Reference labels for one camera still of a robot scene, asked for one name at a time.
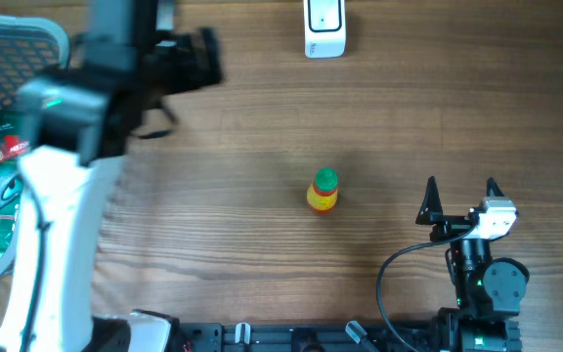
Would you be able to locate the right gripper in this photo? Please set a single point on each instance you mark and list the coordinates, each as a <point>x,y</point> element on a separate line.
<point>431,213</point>

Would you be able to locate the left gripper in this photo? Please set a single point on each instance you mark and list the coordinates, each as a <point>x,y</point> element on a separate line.
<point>187,48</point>

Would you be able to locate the green cap sauce bottle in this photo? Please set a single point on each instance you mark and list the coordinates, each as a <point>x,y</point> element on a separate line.
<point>322,194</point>

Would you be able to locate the red stick sachet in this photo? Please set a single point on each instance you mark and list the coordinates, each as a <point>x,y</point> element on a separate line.
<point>11,147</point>

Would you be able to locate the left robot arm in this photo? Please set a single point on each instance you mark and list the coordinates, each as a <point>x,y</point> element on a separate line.
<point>77,122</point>

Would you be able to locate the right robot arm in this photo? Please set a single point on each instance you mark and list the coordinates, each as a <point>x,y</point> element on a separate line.
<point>488,290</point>

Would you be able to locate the white barcode scanner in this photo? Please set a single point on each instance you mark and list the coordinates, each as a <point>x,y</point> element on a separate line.
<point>324,28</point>

